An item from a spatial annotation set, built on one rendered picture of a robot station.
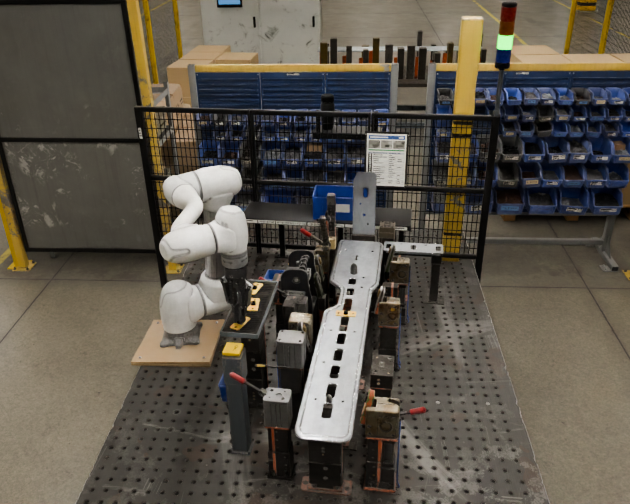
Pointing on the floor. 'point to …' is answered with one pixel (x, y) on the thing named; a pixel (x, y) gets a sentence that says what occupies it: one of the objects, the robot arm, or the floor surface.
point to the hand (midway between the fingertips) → (239, 313)
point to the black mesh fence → (322, 168)
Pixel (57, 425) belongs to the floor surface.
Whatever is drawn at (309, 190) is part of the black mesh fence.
